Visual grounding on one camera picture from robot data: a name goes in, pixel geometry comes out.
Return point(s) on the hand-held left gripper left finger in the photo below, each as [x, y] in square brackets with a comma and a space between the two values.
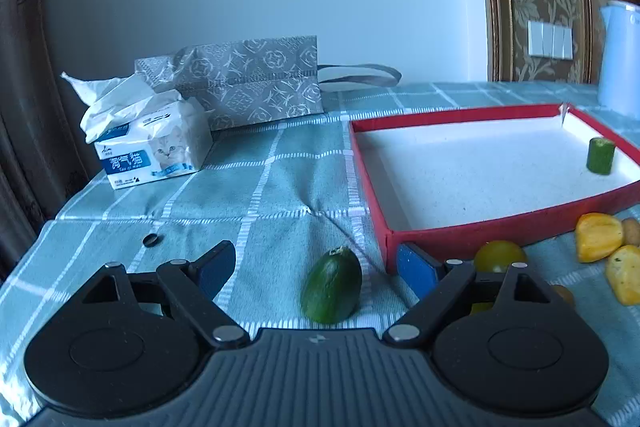
[217, 269]

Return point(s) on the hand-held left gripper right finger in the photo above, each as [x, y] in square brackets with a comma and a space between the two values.
[417, 268]

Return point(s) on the green cucumber end piece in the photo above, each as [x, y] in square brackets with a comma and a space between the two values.
[332, 287]

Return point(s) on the red shallow cardboard box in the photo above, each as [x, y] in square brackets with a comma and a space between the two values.
[475, 177]

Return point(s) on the yellow corn cob piece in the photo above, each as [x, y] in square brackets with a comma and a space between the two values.
[625, 274]
[597, 238]

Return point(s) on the short green cucumber cylinder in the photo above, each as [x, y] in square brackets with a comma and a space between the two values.
[600, 157]

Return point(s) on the small yellowish round fruit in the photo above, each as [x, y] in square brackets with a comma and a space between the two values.
[632, 231]

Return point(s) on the small black cap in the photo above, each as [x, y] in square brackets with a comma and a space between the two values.
[151, 240]

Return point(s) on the green checked tablecloth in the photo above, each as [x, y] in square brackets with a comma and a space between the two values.
[280, 187]

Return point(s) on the white tissue pack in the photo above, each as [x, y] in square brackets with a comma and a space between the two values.
[150, 152]

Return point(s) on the small brown round fruit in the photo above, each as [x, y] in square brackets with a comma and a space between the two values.
[564, 295]

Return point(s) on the grey patterned gift bag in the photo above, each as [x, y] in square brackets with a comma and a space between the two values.
[260, 82]

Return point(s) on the brown curtain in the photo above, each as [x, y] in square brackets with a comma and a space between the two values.
[25, 107]

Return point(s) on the light blue electric kettle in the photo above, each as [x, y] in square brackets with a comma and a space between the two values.
[620, 67]

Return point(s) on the white wall switch panel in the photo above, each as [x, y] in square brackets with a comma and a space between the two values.
[550, 39]

